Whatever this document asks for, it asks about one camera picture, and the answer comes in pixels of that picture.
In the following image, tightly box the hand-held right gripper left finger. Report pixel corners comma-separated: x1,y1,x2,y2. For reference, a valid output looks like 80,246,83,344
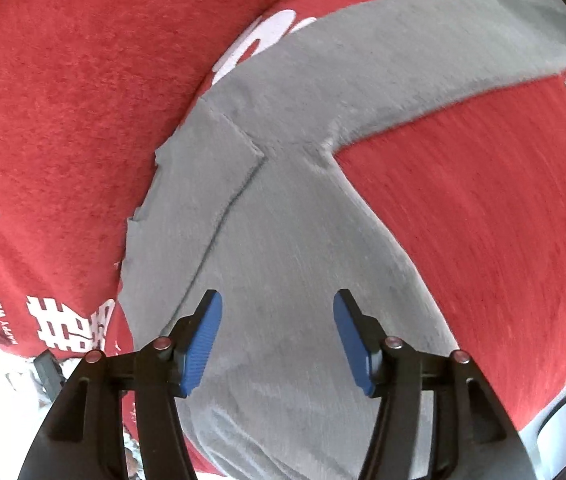
17,289,224,480

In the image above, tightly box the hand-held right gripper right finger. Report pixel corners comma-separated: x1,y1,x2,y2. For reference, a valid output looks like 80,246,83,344
333,288,538,480

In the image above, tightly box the red printed blanket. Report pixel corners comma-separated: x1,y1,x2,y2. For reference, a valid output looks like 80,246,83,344
0,0,566,478

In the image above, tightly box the white rounded object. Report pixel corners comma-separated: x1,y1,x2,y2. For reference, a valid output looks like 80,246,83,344
537,394,566,467

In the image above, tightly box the grey fleece garment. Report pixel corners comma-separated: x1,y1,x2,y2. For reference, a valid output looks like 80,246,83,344
117,0,566,480

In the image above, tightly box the dark grey object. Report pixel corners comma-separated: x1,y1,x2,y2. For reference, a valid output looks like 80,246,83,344
33,352,66,402

